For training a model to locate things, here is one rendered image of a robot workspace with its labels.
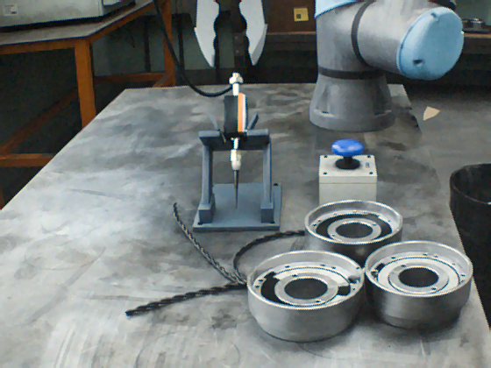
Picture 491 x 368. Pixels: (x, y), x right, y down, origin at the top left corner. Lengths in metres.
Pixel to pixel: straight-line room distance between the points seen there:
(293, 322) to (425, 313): 0.12
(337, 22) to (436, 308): 0.61
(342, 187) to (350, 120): 0.30
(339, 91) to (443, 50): 0.21
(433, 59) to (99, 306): 0.60
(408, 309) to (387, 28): 0.53
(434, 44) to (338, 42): 0.18
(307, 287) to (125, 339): 0.18
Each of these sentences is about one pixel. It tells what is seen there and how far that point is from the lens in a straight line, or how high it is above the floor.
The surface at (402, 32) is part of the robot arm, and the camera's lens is 0.99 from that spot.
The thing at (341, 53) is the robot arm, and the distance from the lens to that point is 1.10.
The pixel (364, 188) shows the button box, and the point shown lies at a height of 0.83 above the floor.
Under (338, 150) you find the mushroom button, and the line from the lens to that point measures 0.82.
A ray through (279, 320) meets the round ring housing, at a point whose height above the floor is 0.83.
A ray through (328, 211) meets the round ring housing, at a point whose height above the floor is 0.83.
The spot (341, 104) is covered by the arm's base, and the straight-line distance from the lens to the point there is 1.11.
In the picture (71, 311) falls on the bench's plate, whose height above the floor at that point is 0.80.
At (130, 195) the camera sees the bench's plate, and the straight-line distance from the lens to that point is 0.91.
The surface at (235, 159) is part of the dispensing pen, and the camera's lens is 0.81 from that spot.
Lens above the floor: 1.15
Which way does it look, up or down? 22 degrees down
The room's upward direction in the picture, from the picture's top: 3 degrees counter-clockwise
